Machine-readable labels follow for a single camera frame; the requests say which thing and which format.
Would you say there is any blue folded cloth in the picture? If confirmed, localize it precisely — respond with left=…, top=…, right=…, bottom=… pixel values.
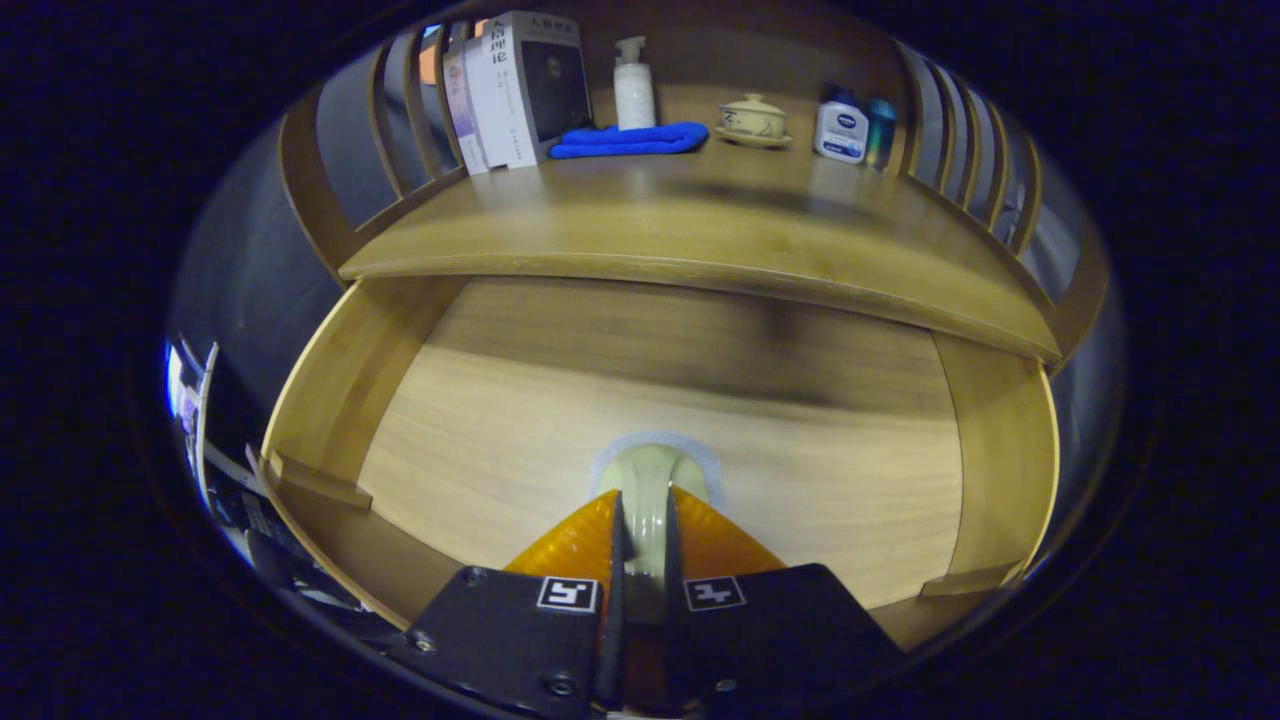
left=548, top=121, right=711, bottom=160

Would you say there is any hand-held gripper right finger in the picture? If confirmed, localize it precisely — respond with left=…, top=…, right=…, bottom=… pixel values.
left=662, top=487, right=906, bottom=716

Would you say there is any wooden countertop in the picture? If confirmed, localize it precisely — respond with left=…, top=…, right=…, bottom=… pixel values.
left=338, top=120, right=1063, bottom=363

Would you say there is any thin pale purple book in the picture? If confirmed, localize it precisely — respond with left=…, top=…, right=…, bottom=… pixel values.
left=443, top=45, right=491, bottom=177

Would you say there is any white spray bottle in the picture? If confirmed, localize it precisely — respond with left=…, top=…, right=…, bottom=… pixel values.
left=613, top=36, right=658, bottom=131

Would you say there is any thick white book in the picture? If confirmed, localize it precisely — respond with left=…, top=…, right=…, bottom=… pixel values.
left=465, top=10, right=594, bottom=171

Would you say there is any beige lidded teacup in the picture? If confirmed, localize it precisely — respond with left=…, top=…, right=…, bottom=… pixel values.
left=714, top=93, right=794, bottom=150

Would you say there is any wooden drawer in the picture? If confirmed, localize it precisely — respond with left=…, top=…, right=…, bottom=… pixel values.
left=258, top=275, right=1061, bottom=651

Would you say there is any white lotion bottle blue cap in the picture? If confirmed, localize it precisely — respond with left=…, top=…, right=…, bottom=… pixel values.
left=813, top=85, right=869, bottom=165

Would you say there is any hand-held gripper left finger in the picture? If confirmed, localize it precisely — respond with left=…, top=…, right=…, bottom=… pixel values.
left=385, top=490, right=626, bottom=716

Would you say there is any pale green ornament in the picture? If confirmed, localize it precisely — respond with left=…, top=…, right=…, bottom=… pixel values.
left=588, top=432, right=725, bottom=591

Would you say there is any teal bottle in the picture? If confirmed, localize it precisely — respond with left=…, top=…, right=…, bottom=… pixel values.
left=865, top=97, right=898, bottom=171

